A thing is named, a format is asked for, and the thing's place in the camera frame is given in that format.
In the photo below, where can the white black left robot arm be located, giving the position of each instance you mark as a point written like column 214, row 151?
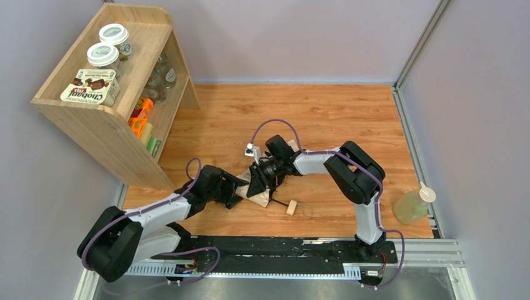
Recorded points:
column 120, row 238

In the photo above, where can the wooden shelf unit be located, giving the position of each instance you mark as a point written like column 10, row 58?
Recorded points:
column 103, row 131

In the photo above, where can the pale green pump bottle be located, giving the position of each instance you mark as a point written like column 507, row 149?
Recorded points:
column 414, row 204

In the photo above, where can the glass jars in shelf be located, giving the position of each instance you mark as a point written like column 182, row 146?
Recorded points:
column 162, row 78

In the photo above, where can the green box on shelf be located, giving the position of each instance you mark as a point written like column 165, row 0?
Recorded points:
column 153, row 146

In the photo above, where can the back white-lidded jar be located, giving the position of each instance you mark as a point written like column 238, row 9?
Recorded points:
column 117, row 35

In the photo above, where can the white-lidded jar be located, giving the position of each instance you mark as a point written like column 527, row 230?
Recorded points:
column 103, row 55
column 117, row 35

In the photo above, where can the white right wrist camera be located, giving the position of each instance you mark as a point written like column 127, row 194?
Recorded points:
column 253, row 151

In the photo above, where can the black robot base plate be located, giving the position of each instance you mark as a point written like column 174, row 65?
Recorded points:
column 281, row 255

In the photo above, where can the orange box on shelf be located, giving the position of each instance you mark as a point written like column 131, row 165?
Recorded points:
column 139, row 116

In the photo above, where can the front white-lidded jar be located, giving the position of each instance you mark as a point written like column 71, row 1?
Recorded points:
column 103, row 55

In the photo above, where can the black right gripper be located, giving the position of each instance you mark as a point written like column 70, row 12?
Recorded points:
column 259, row 176

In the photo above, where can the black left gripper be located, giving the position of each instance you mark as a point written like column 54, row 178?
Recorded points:
column 225, row 186

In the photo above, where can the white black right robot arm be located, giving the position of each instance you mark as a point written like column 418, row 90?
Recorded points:
column 357, row 175

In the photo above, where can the aluminium frame rail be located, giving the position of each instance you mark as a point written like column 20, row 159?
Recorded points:
column 427, row 254

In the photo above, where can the Chobani yogurt pack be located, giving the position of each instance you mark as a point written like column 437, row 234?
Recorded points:
column 92, row 86

